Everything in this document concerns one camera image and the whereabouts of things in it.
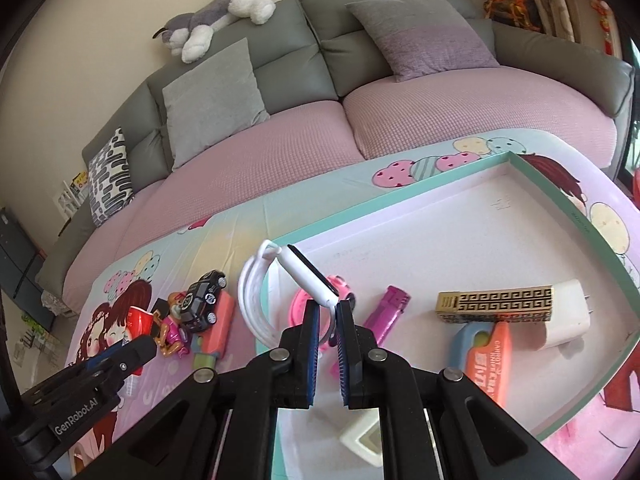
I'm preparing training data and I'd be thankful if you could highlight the grey sofa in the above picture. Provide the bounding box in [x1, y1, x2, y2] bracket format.
[36, 0, 634, 302]

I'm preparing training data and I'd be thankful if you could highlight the black toy police car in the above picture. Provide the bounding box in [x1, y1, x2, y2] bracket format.
[179, 270, 227, 334]

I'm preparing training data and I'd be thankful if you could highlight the husky plush toy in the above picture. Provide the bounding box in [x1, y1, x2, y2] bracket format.
[152, 0, 277, 64]

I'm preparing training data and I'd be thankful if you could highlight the grey purple cushion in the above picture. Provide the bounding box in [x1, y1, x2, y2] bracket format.
[346, 0, 499, 81]

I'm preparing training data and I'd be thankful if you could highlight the teal white box lid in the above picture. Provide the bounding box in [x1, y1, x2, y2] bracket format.
[254, 150, 640, 480]

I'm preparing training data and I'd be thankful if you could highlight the pink kids watch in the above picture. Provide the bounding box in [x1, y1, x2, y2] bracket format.
[288, 274, 352, 336]

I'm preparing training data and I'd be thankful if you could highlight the cream plastic clip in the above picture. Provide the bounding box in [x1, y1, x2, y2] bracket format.
[338, 408, 383, 468]

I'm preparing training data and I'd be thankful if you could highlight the small orange blue carrot knife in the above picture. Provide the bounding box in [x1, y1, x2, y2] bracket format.
[448, 322, 512, 408]

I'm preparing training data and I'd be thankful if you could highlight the white magazine rack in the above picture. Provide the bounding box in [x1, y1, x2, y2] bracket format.
[53, 170, 89, 220]

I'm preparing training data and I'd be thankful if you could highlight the grey square cushion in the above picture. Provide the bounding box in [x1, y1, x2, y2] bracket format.
[163, 39, 269, 169]

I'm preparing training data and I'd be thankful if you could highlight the black power adapter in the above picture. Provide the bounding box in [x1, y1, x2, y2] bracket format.
[151, 298, 169, 337]

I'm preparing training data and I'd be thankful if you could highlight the dark grey cabinet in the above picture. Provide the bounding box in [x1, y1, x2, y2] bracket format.
[0, 208, 55, 332]

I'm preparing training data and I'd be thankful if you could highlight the white smart watch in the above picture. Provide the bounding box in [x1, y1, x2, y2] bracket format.
[236, 240, 340, 348]

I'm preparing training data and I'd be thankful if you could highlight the large orange carrot knife toy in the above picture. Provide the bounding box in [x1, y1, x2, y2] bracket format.
[191, 290, 235, 370]

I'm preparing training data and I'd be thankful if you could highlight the pink sofa seat cover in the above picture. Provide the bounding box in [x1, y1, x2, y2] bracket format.
[50, 67, 617, 311]

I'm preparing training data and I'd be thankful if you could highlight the magenta lighter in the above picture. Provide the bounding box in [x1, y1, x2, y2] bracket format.
[363, 285, 411, 347]

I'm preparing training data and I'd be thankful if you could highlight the orange decorative bag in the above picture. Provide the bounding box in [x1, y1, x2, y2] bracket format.
[484, 0, 544, 32]

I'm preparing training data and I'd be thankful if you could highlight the white charger block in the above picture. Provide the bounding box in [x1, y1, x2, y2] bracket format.
[539, 278, 591, 349]

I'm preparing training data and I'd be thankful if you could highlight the gold patterned lighter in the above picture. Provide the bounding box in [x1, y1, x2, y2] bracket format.
[435, 286, 553, 323]

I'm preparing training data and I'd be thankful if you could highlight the red white tube bottle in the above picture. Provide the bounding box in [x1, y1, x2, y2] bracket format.
[122, 306, 154, 398]

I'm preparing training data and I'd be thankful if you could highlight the brown pink dog toy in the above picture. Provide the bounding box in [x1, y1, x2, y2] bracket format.
[154, 292, 191, 358]

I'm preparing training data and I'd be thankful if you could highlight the black white patterned pillow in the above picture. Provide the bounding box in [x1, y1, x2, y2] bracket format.
[88, 128, 134, 228]

